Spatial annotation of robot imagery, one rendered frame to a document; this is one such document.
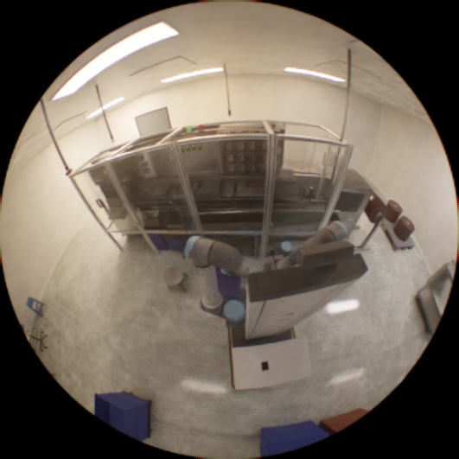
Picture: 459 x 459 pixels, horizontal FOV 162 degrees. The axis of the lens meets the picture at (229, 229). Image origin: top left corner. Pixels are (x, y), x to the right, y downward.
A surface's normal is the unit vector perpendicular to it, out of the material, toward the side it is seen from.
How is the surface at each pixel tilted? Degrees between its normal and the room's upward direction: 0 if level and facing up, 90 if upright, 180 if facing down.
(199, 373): 0
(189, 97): 90
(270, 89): 90
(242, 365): 0
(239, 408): 0
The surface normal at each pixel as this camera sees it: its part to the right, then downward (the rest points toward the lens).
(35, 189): 0.99, 0.00
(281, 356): -0.08, -0.67
